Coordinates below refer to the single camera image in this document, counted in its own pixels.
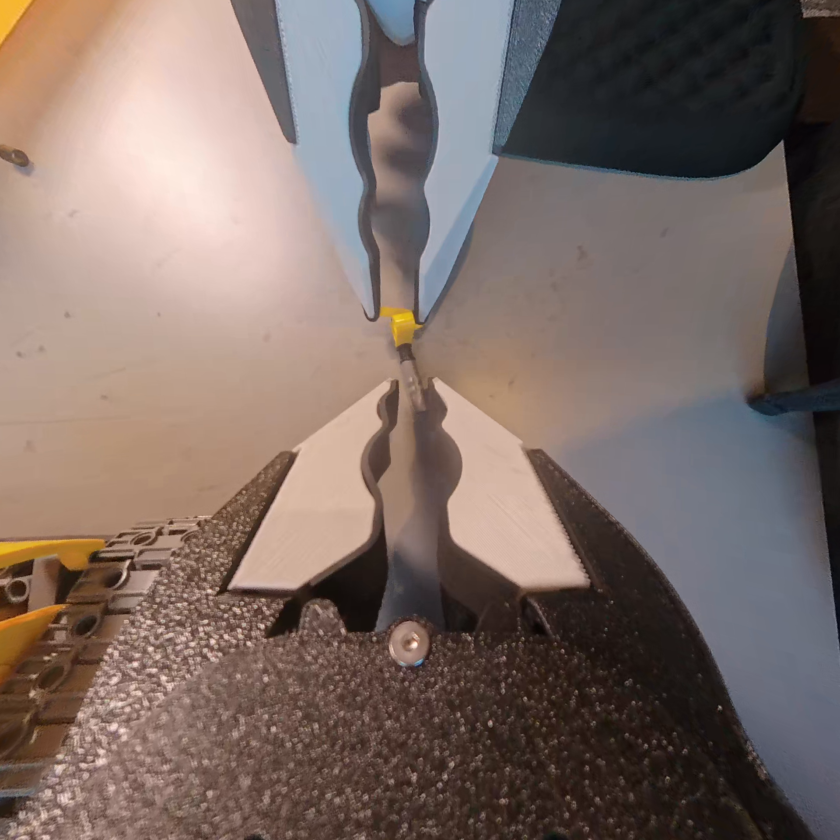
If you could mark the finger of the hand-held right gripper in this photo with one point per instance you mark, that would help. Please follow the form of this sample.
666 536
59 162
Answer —
466 92
322 92

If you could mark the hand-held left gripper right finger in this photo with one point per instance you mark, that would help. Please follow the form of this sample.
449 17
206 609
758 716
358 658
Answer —
519 519

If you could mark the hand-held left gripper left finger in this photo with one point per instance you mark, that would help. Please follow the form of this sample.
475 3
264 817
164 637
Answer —
309 525

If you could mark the yellow brick piece grey axle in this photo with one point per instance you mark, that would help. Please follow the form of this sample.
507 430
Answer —
400 324

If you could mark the yellow tracked brick vehicle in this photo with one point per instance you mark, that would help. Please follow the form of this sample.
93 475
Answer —
92 604

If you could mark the grey desk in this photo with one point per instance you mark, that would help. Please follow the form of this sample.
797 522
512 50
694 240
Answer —
158 328

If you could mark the small dark brick pin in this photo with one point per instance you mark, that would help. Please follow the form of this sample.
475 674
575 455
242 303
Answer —
13 156

